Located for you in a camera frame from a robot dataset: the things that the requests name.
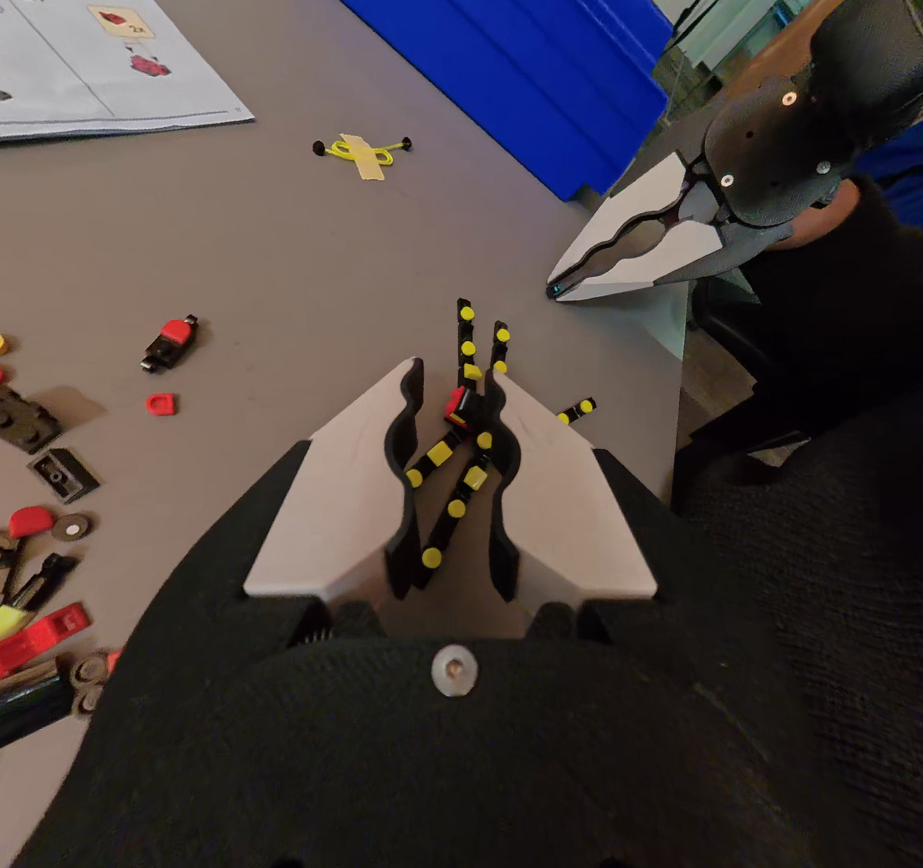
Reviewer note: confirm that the blue storage bin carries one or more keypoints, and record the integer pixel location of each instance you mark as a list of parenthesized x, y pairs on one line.
[(505, 39)]

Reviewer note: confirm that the person's black sweater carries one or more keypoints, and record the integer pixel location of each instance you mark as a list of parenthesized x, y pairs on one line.
[(829, 594)]

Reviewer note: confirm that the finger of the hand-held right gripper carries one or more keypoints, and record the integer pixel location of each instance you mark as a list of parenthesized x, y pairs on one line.
[(678, 255), (634, 194)]

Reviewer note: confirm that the small red lego tile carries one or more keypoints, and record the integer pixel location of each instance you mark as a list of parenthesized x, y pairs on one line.
[(160, 404)]

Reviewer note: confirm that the person's right hand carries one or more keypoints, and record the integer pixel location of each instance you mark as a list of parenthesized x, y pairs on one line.
[(822, 223)]

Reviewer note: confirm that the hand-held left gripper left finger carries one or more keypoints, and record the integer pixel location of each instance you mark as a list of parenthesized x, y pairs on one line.
[(332, 515)]

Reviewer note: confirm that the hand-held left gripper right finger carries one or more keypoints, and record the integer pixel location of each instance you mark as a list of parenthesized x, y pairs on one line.
[(577, 522)]

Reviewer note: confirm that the lego instruction booklet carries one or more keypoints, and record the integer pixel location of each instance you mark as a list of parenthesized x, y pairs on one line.
[(144, 82)]

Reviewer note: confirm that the black yellow lego spider model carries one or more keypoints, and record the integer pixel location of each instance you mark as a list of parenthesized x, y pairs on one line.
[(438, 453)]

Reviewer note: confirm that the person's right forearm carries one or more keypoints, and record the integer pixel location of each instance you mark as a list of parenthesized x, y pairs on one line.
[(865, 284)]

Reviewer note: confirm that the black and red lego assembly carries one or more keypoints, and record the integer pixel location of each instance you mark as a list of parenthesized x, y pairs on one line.
[(177, 332)]

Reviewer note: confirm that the pile of lego pieces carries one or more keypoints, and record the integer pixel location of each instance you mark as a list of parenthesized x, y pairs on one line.
[(43, 634)]

